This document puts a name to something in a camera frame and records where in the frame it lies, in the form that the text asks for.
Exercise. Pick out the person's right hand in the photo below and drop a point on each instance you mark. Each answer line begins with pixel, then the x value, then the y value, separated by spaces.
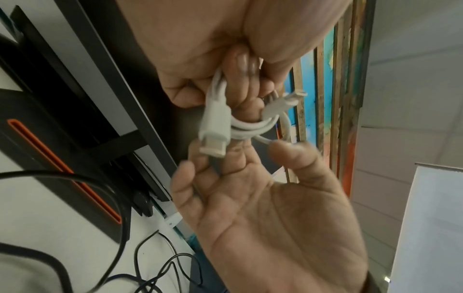
pixel 282 229

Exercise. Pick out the person's left hand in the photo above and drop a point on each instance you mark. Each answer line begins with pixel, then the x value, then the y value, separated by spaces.
pixel 217 28

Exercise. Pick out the black computer monitor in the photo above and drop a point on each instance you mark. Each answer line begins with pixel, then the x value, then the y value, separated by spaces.
pixel 94 34

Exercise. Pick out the small black oval device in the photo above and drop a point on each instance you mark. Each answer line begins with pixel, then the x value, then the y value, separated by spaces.
pixel 143 204

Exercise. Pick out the white display board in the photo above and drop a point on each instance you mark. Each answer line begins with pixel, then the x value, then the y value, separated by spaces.
pixel 430 229

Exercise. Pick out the black red-striped monitor stand base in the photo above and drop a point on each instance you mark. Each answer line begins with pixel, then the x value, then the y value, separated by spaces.
pixel 21 160

